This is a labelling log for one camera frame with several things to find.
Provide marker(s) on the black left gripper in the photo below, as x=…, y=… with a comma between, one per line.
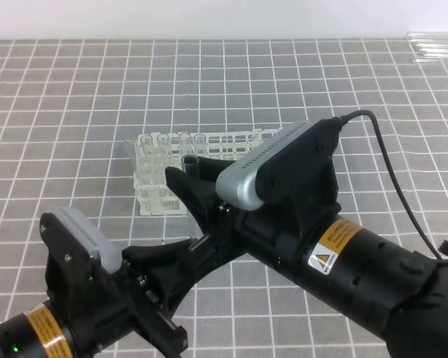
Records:
x=97, y=308

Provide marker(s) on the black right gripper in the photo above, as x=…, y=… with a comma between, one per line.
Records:
x=298, y=187

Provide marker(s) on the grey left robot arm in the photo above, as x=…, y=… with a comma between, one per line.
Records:
x=37, y=333

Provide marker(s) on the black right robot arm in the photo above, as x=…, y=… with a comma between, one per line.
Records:
x=398, y=295

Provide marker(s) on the clear test tube in rack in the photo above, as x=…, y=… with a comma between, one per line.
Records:
x=185, y=143
x=164, y=150
x=200, y=145
x=149, y=158

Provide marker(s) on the white test tube rack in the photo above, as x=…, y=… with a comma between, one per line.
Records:
x=158, y=200

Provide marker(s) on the grey checked tablecloth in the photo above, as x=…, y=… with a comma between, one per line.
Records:
x=67, y=107

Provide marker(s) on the spare clear test tube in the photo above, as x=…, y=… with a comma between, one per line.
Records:
x=427, y=47
x=425, y=36
x=431, y=57

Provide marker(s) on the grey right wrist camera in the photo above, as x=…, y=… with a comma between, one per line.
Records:
x=236, y=184

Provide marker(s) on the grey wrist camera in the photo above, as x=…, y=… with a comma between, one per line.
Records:
x=90, y=238
x=236, y=184

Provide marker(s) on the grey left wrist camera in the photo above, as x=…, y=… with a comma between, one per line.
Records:
x=90, y=238

